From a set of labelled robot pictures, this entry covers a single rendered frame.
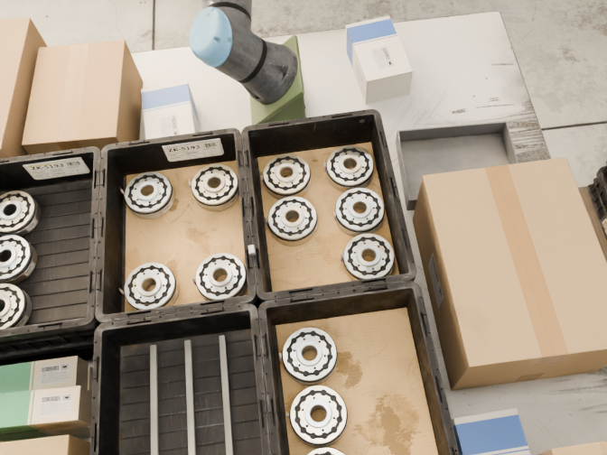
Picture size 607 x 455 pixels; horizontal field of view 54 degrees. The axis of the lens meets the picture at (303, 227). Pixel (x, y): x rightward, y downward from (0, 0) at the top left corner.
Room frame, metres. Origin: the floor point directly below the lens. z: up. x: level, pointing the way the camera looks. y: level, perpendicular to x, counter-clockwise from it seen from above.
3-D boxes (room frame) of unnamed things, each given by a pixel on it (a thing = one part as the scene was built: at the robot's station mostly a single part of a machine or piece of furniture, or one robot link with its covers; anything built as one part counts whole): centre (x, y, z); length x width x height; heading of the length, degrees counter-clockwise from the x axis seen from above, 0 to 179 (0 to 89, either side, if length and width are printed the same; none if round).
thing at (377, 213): (0.59, -0.12, 0.86); 0.10 x 0.10 x 0.01
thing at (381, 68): (1.09, -0.25, 0.75); 0.20 x 0.12 x 0.09; 7
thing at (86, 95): (1.01, 0.51, 0.78); 0.30 x 0.22 x 0.16; 178
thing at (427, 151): (0.75, -0.39, 0.73); 0.27 x 0.20 x 0.05; 88
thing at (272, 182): (0.70, 0.02, 0.86); 0.10 x 0.10 x 0.01
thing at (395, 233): (0.59, -0.05, 0.87); 0.40 x 0.30 x 0.11; 1
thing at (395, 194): (0.59, -0.05, 0.92); 0.40 x 0.30 x 0.02; 1
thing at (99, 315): (0.59, 0.25, 0.92); 0.40 x 0.30 x 0.02; 1
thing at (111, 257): (0.59, 0.25, 0.87); 0.40 x 0.30 x 0.11; 1
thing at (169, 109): (0.96, 0.30, 0.75); 0.20 x 0.12 x 0.09; 5
